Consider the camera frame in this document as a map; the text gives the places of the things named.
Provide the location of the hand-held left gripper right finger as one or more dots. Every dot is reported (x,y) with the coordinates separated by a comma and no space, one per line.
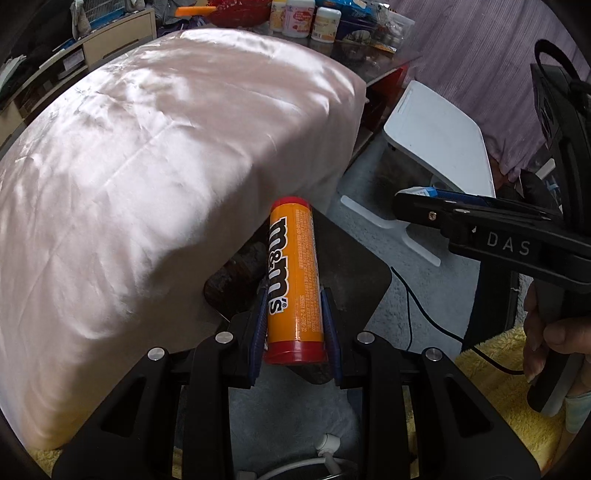
(331,339)

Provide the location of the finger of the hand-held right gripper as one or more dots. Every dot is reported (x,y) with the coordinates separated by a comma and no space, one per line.
(425,210)
(466,197)

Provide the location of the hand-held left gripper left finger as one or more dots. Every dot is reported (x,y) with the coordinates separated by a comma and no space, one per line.
(257,339)

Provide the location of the white blue wrapper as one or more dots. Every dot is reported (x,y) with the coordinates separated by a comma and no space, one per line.
(421,190)

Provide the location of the orange candy tube red cap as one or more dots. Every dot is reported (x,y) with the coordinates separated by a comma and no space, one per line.
(292,281)

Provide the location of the person's right hand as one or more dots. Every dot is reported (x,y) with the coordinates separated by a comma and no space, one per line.
(535,341)

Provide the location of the white plastic stool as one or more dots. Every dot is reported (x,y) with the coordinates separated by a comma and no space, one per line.
(438,138)

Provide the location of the purple curtain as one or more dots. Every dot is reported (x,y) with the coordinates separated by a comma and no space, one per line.
(485,69)

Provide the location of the yellow fluffy blanket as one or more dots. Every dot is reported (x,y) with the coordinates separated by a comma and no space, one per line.
(498,397)

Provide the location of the white bottle orange label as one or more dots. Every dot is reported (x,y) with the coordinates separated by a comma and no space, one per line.
(325,23)

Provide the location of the pink satin pillow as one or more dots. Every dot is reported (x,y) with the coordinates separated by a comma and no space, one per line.
(138,161)

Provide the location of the blue snack bag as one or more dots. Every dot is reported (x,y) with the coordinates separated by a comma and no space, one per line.
(353,8)

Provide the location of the white bottle pink label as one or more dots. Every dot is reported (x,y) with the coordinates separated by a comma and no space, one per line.
(300,18)

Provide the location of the white bottle yellow label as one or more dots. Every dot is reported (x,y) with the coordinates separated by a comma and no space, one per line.
(280,14)

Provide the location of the red plastic basket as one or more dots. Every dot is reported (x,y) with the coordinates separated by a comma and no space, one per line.
(240,11)

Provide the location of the beige grey cabinet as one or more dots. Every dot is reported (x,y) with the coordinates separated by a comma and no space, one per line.
(78,53)

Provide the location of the blue white bird cage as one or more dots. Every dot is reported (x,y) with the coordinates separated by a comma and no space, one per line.
(104,8)

